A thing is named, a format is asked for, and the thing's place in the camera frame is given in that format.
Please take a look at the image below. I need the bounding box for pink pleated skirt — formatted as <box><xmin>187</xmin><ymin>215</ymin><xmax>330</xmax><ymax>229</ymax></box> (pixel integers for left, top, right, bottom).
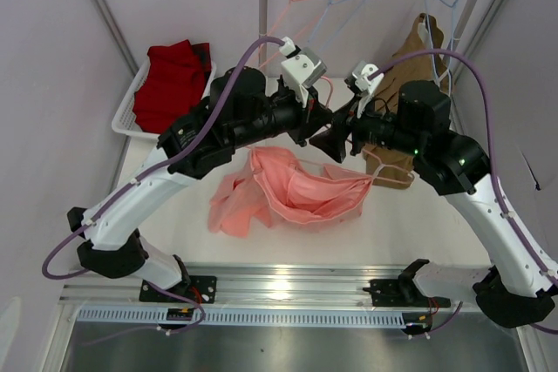
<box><xmin>208</xmin><ymin>146</ymin><xmax>373</xmax><ymax>238</ymax></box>

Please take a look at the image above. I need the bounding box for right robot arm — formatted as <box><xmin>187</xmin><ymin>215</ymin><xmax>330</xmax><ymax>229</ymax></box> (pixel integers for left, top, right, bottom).
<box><xmin>310</xmin><ymin>80</ymin><xmax>557</xmax><ymax>329</ymax></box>

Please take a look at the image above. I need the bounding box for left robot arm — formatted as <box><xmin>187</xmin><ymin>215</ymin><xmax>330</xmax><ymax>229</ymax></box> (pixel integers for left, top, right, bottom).
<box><xmin>68</xmin><ymin>65</ymin><xmax>330</xmax><ymax>302</ymax></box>

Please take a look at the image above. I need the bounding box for brown pleated skirt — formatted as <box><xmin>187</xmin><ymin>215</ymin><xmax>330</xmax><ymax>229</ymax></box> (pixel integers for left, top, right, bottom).
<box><xmin>364</xmin><ymin>12</ymin><xmax>454</xmax><ymax>191</ymax></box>

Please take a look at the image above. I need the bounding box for dark plaid skirt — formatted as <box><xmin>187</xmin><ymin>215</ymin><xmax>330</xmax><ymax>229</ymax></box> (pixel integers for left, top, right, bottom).
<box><xmin>192</xmin><ymin>43</ymin><xmax>213</xmax><ymax>73</ymax></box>

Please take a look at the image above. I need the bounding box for red skirt in basket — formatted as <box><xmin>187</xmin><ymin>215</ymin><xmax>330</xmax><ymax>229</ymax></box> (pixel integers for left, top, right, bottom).
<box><xmin>133</xmin><ymin>40</ymin><xmax>210</xmax><ymax>134</ymax></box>

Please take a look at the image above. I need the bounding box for white plastic laundry basket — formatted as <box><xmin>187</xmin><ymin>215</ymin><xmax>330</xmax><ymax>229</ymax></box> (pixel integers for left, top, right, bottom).
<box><xmin>112</xmin><ymin>59</ymin><xmax>216</xmax><ymax>139</ymax></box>

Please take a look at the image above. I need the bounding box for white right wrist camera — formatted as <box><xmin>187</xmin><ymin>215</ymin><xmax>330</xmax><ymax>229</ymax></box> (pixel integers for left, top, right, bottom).
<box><xmin>345</xmin><ymin>61</ymin><xmax>384</xmax><ymax>118</ymax></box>

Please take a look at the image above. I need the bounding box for blue wire hanger middle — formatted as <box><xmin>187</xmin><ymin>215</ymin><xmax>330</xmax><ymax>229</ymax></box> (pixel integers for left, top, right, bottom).
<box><xmin>294</xmin><ymin>0</ymin><xmax>368</xmax><ymax>52</ymax></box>

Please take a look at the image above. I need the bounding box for blue wire hanger holding skirt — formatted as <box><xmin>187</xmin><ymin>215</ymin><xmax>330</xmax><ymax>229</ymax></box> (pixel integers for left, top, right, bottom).
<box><xmin>424</xmin><ymin>0</ymin><xmax>460</xmax><ymax>95</ymax></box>

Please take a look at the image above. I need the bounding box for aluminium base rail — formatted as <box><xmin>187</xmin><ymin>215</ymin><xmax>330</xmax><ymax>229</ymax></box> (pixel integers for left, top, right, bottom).
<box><xmin>58</xmin><ymin>260</ymin><xmax>498</xmax><ymax>312</ymax></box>

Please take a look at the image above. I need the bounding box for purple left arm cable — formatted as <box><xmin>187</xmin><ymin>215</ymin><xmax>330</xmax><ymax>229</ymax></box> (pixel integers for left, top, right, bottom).
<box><xmin>41</xmin><ymin>36</ymin><xmax>289</xmax><ymax>347</ymax></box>

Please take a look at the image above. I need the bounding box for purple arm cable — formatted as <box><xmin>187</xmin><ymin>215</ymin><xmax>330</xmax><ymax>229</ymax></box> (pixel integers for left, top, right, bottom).
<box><xmin>41</xmin><ymin>36</ymin><xmax>289</xmax><ymax>347</ymax></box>
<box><xmin>370</xmin><ymin>49</ymin><xmax>558</xmax><ymax>338</ymax></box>

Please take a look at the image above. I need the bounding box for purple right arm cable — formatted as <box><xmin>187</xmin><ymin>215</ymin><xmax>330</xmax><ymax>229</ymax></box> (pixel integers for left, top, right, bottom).
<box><xmin>370</xmin><ymin>49</ymin><xmax>558</xmax><ymax>338</ymax></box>

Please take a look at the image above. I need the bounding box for perforated white cable duct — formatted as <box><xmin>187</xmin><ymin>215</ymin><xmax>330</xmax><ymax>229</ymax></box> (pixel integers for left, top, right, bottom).
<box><xmin>77</xmin><ymin>306</ymin><xmax>431</xmax><ymax>329</ymax></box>

